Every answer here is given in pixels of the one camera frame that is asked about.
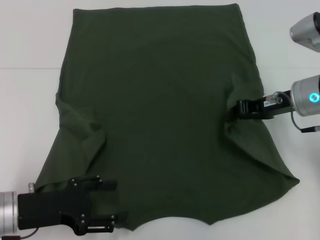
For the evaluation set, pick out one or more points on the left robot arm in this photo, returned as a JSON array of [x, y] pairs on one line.
[[7, 211]]

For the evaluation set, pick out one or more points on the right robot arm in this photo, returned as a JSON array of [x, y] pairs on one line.
[[306, 96]]

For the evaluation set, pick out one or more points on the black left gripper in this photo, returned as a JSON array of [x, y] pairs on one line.
[[50, 207]]

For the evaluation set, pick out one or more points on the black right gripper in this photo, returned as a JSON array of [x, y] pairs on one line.
[[277, 110]]

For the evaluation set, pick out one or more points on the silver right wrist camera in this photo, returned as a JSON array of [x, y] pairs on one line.
[[306, 32]]

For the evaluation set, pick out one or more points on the dark green t-shirt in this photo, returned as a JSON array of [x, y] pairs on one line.
[[160, 100]]

